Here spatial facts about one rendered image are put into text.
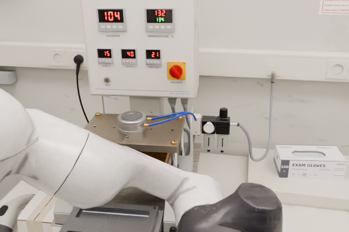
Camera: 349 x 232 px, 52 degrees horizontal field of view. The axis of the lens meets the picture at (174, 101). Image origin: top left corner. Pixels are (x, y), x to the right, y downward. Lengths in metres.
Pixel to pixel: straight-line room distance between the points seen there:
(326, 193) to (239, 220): 0.77
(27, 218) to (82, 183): 0.67
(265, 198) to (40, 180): 0.34
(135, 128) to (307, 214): 0.66
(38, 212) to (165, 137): 0.48
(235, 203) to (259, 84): 0.91
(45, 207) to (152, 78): 0.52
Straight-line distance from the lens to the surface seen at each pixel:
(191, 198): 0.66
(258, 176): 1.38
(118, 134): 0.97
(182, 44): 1.02
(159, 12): 1.01
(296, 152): 1.43
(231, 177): 1.43
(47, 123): 0.53
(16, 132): 0.44
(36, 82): 1.76
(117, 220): 0.86
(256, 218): 0.61
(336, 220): 1.32
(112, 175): 0.54
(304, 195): 1.32
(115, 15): 1.04
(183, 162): 1.04
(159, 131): 0.97
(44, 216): 1.18
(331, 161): 1.39
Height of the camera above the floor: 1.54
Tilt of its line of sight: 22 degrees down
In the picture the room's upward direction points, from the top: 1 degrees counter-clockwise
